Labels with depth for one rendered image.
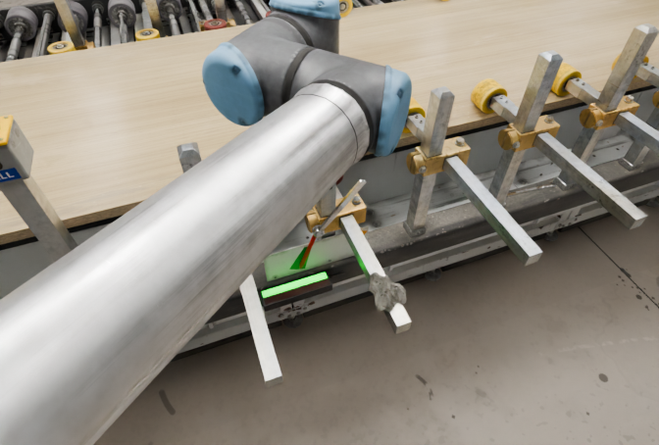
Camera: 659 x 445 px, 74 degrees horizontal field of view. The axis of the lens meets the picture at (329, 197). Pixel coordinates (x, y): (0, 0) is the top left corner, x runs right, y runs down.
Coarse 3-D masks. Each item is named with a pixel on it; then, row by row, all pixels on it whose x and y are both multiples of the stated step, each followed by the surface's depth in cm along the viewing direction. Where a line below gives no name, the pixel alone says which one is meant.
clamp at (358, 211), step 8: (336, 200) 100; (312, 208) 99; (344, 208) 98; (352, 208) 98; (360, 208) 98; (312, 216) 97; (320, 216) 97; (328, 216) 97; (336, 216) 97; (344, 216) 98; (360, 216) 100; (312, 224) 96; (320, 224) 97; (336, 224) 99
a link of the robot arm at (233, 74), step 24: (264, 24) 51; (288, 24) 52; (240, 48) 47; (264, 48) 47; (288, 48) 47; (216, 72) 47; (240, 72) 45; (264, 72) 46; (216, 96) 50; (240, 96) 47; (264, 96) 47; (240, 120) 50
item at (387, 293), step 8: (376, 272) 86; (376, 280) 85; (384, 280) 84; (376, 288) 83; (384, 288) 83; (392, 288) 84; (400, 288) 83; (376, 296) 83; (384, 296) 81; (392, 296) 83; (400, 296) 82; (376, 304) 82; (384, 304) 81; (392, 304) 82
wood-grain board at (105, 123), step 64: (448, 0) 175; (512, 0) 175; (576, 0) 175; (640, 0) 175; (0, 64) 138; (64, 64) 138; (128, 64) 138; (192, 64) 138; (384, 64) 138; (448, 64) 138; (512, 64) 138; (576, 64) 138; (64, 128) 114; (128, 128) 114; (192, 128) 114; (448, 128) 115; (0, 192) 98; (64, 192) 98; (128, 192) 98
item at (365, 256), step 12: (336, 192) 103; (348, 216) 98; (348, 228) 95; (348, 240) 96; (360, 240) 93; (360, 252) 91; (372, 252) 91; (360, 264) 91; (372, 264) 89; (384, 312) 84; (396, 312) 81; (396, 324) 79; (408, 324) 80
